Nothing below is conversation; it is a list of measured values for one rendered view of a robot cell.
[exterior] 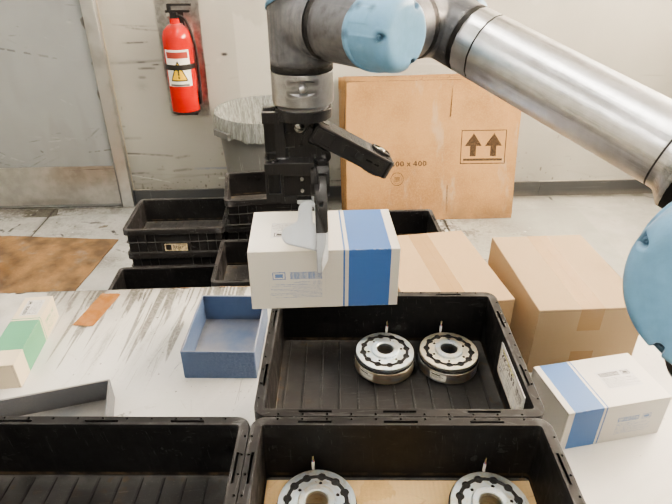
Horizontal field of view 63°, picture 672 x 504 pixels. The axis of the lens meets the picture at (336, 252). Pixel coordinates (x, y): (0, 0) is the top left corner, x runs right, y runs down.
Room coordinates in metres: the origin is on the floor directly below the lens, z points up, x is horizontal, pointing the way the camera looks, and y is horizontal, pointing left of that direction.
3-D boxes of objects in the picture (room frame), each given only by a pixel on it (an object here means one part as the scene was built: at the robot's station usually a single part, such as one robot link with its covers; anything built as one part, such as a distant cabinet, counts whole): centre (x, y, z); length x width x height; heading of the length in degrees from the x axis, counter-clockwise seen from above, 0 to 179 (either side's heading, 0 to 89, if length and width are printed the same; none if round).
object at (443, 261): (1.04, -0.23, 0.78); 0.30 x 0.22 x 0.16; 10
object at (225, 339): (0.95, 0.24, 0.74); 0.20 x 0.15 x 0.07; 179
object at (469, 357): (0.75, -0.20, 0.86); 0.10 x 0.10 x 0.01
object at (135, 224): (2.07, 0.65, 0.31); 0.40 x 0.30 x 0.34; 93
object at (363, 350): (0.75, -0.09, 0.86); 0.10 x 0.10 x 0.01
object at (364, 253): (0.68, 0.02, 1.09); 0.20 x 0.12 x 0.09; 93
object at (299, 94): (0.68, 0.04, 1.33); 0.08 x 0.08 x 0.05
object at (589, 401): (0.75, -0.48, 0.74); 0.20 x 0.12 x 0.09; 102
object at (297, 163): (0.68, 0.05, 1.25); 0.09 x 0.08 x 0.12; 93
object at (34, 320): (0.94, 0.68, 0.73); 0.24 x 0.06 x 0.06; 7
